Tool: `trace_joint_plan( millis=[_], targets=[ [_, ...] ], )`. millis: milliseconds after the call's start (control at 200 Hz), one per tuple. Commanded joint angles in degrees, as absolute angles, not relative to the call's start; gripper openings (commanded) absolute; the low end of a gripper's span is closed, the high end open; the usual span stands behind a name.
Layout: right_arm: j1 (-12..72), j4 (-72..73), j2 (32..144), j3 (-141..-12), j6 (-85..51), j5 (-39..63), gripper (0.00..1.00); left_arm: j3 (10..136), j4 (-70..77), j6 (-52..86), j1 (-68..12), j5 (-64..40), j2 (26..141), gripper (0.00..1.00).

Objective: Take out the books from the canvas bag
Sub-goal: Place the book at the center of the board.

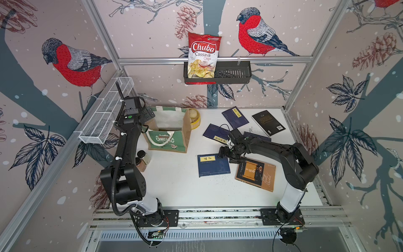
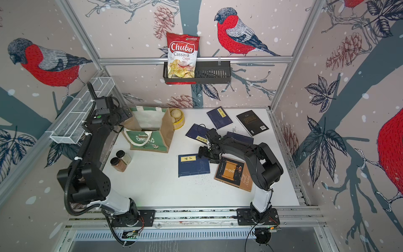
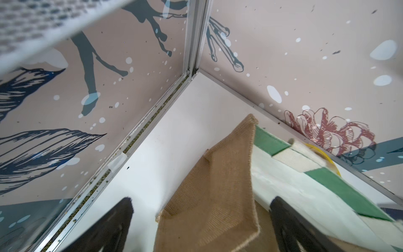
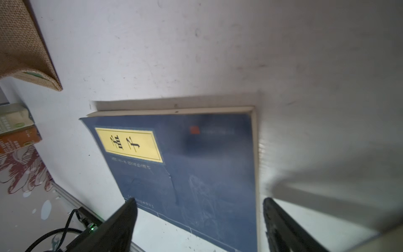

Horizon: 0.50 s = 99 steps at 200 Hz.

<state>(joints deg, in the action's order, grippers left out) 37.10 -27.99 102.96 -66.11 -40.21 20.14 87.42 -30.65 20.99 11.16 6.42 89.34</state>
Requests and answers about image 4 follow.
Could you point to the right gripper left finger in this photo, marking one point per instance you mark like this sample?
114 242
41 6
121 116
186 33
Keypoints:
113 235

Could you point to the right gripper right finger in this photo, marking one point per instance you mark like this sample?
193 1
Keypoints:
284 234

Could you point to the dark blue book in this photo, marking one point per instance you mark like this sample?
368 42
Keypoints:
194 168

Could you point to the burlap canvas Christmas bag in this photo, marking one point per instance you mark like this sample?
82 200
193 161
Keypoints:
23 53

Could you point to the brown spice jar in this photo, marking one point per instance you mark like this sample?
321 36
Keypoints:
18 128

